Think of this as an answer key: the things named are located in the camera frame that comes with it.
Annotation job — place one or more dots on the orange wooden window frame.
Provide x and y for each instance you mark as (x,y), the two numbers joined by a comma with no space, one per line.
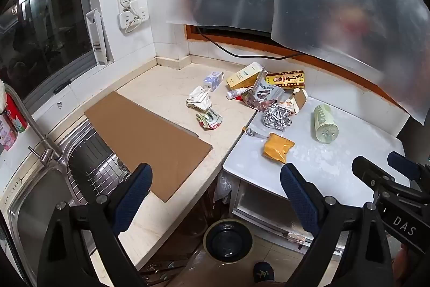
(228,39)

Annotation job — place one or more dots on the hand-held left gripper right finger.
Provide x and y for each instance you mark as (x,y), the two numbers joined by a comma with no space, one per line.
(299,196)

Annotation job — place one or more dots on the clear plastic bag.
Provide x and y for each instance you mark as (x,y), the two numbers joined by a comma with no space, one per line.
(223,187)

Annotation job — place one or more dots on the white paper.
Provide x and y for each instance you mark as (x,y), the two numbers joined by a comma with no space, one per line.
(200,100)

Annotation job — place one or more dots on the dark blue shoe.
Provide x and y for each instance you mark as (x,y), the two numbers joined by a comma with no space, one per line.
(263,273)

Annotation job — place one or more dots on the person's right hand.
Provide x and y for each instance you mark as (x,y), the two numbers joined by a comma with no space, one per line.
(400,268)

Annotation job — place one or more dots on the silver foil scrap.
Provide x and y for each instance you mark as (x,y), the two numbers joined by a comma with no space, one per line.
(253,132)

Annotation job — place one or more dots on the pink package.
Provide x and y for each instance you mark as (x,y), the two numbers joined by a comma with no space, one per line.
(7,135)

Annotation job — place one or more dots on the white plastic wall holder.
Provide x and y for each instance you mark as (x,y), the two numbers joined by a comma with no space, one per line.
(96,38)

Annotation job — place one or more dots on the pink foil bag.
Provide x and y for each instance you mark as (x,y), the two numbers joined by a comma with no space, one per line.
(252,102)

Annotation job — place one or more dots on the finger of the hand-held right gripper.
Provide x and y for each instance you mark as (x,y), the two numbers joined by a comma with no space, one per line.
(403,164)
(369,169)

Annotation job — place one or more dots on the steel sink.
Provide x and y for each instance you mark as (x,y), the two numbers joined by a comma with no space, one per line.
(33,206)

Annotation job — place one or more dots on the black trash bin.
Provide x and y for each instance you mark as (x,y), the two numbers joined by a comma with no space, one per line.
(228,240)

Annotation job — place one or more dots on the green clear plastic bottle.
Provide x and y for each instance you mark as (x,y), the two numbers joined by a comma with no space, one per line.
(324,124)

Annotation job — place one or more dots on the black pen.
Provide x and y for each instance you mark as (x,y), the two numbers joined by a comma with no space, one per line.
(62,86)

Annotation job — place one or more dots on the blue and white small box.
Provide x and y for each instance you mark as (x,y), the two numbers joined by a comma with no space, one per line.
(212,81)

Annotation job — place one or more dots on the brown cardboard sheet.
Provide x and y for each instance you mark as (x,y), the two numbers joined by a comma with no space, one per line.
(144,135)

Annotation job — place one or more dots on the dark glass window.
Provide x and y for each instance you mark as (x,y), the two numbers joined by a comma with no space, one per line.
(43,21)

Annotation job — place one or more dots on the white power strip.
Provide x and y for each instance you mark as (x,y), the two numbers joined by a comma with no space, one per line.
(134,18)

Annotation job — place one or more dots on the black drain rack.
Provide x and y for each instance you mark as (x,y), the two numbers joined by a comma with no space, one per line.
(90,156)

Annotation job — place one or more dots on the silver foil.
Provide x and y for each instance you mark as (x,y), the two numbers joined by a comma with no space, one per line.
(277,117)

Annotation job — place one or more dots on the white wall socket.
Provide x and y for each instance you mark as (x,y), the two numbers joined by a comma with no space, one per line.
(126,1)

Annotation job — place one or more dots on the steel faucet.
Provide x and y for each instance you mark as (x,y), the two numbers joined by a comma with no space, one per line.
(33,125)

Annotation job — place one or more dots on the brown and white small carton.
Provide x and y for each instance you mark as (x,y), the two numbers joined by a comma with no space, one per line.
(298,100)

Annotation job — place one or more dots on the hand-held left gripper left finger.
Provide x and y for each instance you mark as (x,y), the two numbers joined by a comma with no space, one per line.
(134,196)

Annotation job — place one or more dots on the translucent plastic sheet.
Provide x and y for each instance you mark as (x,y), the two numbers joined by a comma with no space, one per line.
(336,4)

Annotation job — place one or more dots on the white printed foil pouch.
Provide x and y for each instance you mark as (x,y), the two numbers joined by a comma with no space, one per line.
(267,90)

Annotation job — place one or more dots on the orange packet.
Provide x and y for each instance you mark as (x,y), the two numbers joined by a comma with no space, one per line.
(278,147)

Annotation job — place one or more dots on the yellow and red box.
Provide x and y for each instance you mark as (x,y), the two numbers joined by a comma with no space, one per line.
(285,80)

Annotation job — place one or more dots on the small white bottle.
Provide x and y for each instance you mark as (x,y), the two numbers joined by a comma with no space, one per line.
(235,93)

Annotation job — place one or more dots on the yellow and white box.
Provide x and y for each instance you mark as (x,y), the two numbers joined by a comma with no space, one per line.
(243,76)

